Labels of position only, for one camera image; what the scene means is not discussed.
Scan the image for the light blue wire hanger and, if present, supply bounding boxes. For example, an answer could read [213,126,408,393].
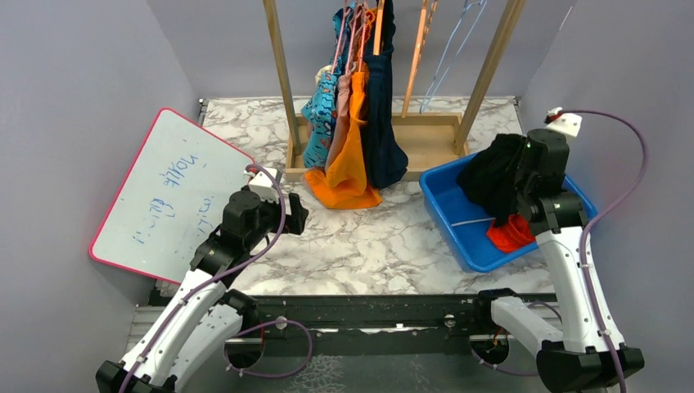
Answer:
[419,0,488,114]

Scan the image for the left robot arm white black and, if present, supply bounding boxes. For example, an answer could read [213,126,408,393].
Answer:
[96,186,309,392]

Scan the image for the pink beige shorts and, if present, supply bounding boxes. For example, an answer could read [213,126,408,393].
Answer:
[324,5,363,169]

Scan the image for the orange shorts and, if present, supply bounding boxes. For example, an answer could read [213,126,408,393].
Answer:
[303,5,383,211]

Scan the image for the red-orange shorts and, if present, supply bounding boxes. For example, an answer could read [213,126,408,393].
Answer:
[451,213,538,255]

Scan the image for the orange hanger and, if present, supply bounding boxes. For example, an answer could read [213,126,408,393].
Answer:
[400,0,439,119]
[372,0,385,56]

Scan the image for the whiteboard with pink frame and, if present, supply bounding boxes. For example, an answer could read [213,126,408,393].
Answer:
[89,108,254,283]

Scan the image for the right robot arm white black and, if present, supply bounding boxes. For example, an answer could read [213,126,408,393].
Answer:
[472,129,645,392]

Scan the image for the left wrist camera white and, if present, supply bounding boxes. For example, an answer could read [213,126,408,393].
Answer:
[244,167,283,204]

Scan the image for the pink hanger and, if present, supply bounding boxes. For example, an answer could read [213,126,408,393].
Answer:
[328,1,368,75]

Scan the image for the blue shark print shorts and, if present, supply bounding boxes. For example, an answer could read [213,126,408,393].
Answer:
[300,4,354,169]

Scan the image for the wooden clothes rack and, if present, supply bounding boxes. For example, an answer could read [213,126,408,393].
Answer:
[263,0,525,182]

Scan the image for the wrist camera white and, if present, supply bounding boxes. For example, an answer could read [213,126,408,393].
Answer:
[244,167,283,204]
[544,106,583,142]

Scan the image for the blue plastic bin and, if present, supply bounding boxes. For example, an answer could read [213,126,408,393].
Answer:
[418,151,598,274]

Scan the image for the black shorts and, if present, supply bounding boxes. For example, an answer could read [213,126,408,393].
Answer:
[456,133,525,228]

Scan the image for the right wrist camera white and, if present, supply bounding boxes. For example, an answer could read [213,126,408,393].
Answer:
[544,106,583,142]

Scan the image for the navy shorts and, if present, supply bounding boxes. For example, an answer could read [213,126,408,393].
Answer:
[361,1,408,189]

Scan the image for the black mounting rail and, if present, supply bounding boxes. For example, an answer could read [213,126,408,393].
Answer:
[217,291,507,360]

